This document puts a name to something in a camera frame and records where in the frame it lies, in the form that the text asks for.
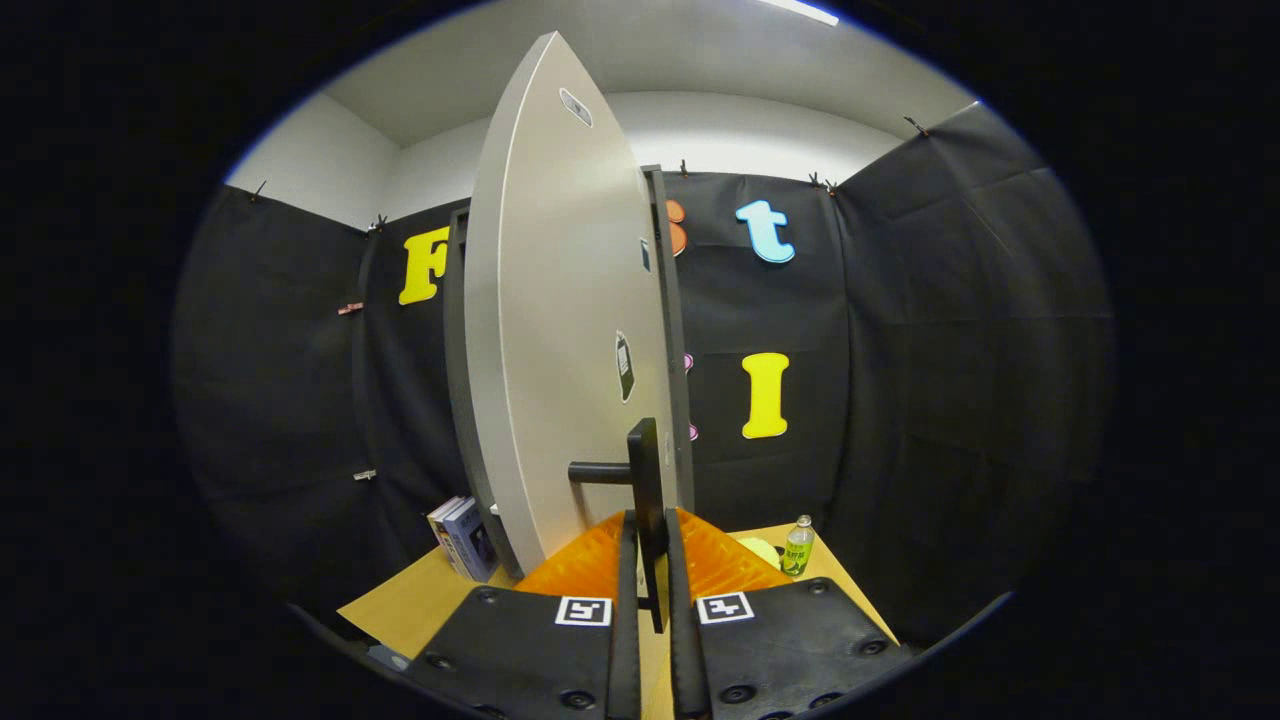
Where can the black backdrop cloth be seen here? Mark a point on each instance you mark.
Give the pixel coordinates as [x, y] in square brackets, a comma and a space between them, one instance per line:
[920, 400]

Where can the grey shoe cabinet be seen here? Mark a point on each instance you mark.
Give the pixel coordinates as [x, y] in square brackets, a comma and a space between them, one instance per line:
[455, 320]

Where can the yellow round object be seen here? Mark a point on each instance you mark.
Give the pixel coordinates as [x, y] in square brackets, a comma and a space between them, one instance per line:
[760, 550]

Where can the white book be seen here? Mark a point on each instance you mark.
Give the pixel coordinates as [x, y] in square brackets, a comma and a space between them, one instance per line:
[440, 520]

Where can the long ceiling light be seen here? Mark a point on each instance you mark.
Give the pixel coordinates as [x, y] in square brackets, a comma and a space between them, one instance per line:
[800, 10]

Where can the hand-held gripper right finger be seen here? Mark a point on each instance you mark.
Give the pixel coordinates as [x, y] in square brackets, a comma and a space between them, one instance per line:
[685, 640]

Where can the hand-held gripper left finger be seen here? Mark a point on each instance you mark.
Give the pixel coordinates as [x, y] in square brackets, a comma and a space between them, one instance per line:
[625, 640]

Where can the green drink bottle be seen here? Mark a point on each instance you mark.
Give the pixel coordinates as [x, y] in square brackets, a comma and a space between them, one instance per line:
[798, 550]

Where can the blue book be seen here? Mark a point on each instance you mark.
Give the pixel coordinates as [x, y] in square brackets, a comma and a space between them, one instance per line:
[472, 540]

